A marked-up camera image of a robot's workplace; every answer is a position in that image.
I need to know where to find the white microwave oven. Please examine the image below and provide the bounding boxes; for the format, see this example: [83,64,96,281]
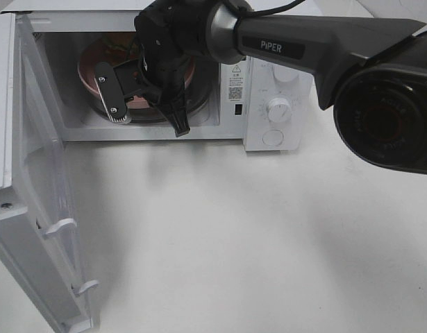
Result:
[4,1,312,151]

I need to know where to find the glass turntable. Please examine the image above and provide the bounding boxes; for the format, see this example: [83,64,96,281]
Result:
[88,80,212,124]

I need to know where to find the black cable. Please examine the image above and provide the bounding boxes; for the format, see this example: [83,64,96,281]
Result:
[226,0,304,17]

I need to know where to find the white microwave knob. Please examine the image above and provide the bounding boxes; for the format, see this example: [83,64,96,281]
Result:
[267,97,292,123]
[273,65,299,84]

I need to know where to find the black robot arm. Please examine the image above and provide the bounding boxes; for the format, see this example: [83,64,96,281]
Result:
[115,1,427,174]

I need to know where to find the white microwave door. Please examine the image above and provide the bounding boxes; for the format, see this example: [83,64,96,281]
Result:
[0,12,98,332]

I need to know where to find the lower white microwave knob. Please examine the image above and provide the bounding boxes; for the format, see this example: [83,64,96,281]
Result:
[267,97,292,123]

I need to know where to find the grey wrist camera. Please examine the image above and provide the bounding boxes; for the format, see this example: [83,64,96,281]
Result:
[94,62,131,123]

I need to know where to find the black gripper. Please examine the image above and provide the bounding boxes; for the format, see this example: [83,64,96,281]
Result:
[117,1,213,137]

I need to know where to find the upper white microwave knob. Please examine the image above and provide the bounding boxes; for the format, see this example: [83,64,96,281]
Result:
[273,65,299,84]

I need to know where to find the burger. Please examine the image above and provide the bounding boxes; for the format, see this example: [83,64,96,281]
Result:
[102,32,139,66]

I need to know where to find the pink plate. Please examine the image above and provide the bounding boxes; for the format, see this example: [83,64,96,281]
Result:
[77,33,195,110]

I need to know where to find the round white door button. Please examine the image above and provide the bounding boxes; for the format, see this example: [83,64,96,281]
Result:
[262,130,284,146]

